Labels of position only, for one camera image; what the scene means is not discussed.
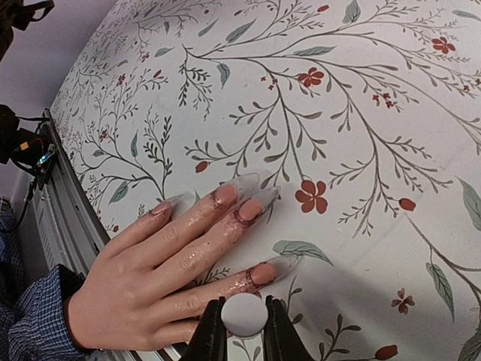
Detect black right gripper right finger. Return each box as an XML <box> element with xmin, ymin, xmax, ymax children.
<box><xmin>264</xmin><ymin>296</ymin><xmax>314</xmax><ymax>361</ymax></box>

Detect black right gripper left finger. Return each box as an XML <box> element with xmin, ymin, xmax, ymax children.
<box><xmin>180</xmin><ymin>296</ymin><xmax>228</xmax><ymax>361</ymax></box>

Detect white nail polish brush cap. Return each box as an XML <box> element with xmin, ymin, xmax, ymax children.
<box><xmin>220</xmin><ymin>293</ymin><xmax>268</xmax><ymax>338</ymax></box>

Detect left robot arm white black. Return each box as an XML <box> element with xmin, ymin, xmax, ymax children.
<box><xmin>1</xmin><ymin>0</ymin><xmax>55</xmax><ymax>59</ymax></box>

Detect blue checked sleeve forearm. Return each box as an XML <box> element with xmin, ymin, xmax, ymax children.
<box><xmin>0</xmin><ymin>210</ymin><xmax>91</xmax><ymax>361</ymax></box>

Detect person's bare hand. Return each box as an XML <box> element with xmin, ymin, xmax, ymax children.
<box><xmin>64</xmin><ymin>175</ymin><xmax>298</xmax><ymax>351</ymax></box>

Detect floral patterned table mat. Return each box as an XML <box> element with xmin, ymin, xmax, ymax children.
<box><xmin>50</xmin><ymin>1</ymin><xmax>480</xmax><ymax>360</ymax></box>

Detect front aluminium rail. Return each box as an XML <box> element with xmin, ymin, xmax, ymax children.
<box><xmin>32</xmin><ymin>108</ymin><xmax>189</xmax><ymax>361</ymax></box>

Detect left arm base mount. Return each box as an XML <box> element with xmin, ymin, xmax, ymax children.
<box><xmin>1</xmin><ymin>105</ymin><xmax>58</xmax><ymax>190</ymax></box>

